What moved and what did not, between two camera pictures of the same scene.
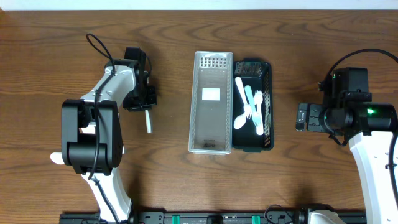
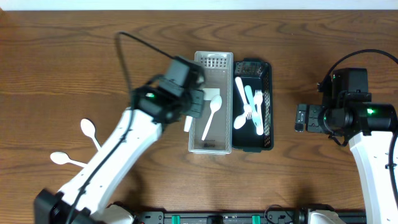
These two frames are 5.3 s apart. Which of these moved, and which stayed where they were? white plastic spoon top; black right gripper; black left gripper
Moved: white plastic spoon top; black left gripper
Stayed: black right gripper
